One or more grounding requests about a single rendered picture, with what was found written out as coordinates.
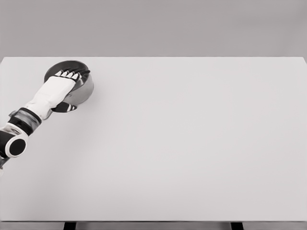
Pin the dark grey metal pot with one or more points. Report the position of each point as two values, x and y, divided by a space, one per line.
85 92

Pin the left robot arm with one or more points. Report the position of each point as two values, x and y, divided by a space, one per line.
26 115

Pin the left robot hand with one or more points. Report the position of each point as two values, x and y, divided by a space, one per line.
57 86

